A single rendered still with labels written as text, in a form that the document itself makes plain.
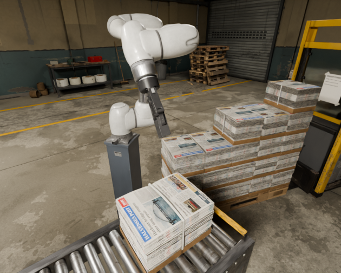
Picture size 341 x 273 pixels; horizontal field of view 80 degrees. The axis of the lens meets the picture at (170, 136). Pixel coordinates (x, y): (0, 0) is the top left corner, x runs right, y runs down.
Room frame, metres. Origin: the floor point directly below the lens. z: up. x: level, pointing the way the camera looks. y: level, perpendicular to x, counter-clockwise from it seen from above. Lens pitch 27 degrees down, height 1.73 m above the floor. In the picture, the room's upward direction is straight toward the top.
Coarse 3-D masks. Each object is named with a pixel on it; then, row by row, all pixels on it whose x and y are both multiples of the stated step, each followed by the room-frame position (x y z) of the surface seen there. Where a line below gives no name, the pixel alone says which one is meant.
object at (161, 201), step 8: (152, 184) 0.83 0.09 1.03; (152, 192) 0.76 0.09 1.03; (160, 192) 0.76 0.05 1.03; (160, 200) 0.71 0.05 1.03; (168, 200) 0.71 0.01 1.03; (168, 208) 0.66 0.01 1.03; (176, 208) 0.66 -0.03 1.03; (176, 216) 0.62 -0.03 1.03; (184, 216) 0.62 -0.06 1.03; (184, 240) 0.61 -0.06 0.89; (176, 248) 0.58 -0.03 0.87
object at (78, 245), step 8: (112, 224) 0.77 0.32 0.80; (96, 232) 0.71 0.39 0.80; (104, 232) 0.71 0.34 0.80; (120, 232) 0.76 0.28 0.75; (80, 240) 0.67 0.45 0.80; (88, 240) 0.67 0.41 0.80; (96, 240) 0.68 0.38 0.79; (64, 248) 0.63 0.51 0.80; (72, 248) 0.63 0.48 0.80; (80, 248) 0.63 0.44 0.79; (96, 248) 0.67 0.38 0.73; (48, 256) 0.59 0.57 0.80; (56, 256) 0.59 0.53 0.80; (64, 256) 0.59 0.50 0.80; (32, 264) 0.55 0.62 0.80; (40, 264) 0.55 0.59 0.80; (48, 264) 0.55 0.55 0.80; (24, 272) 0.52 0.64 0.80; (32, 272) 0.52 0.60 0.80
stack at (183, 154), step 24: (168, 144) 1.61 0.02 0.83; (192, 144) 1.61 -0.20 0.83; (216, 144) 1.61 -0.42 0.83; (240, 144) 1.61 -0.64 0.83; (264, 144) 1.69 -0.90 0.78; (192, 168) 1.44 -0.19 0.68; (240, 168) 1.60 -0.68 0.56; (264, 168) 1.71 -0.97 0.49; (216, 192) 1.53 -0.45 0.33; (240, 192) 1.63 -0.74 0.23; (264, 192) 1.74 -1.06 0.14
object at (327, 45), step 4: (308, 44) 2.39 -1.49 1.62; (312, 44) 2.35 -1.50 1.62; (316, 44) 2.31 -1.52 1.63; (320, 44) 2.26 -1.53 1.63; (324, 44) 2.23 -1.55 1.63; (328, 44) 2.19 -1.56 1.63; (332, 44) 2.15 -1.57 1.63; (336, 44) 2.12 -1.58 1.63; (340, 44) 2.08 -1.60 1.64; (320, 48) 2.25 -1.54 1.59; (324, 48) 2.21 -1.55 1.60; (328, 48) 2.18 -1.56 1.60; (332, 48) 2.14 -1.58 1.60; (336, 48) 2.11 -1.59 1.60; (340, 48) 2.07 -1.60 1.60
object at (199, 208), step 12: (168, 180) 0.85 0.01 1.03; (180, 180) 0.85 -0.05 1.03; (168, 192) 0.76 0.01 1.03; (180, 192) 0.76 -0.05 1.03; (192, 192) 0.76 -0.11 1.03; (180, 204) 0.68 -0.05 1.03; (192, 204) 0.68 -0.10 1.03; (204, 204) 0.68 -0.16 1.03; (192, 216) 0.62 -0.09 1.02; (204, 216) 0.66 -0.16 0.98; (192, 228) 0.63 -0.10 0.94; (204, 228) 0.68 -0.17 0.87; (192, 240) 0.63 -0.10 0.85
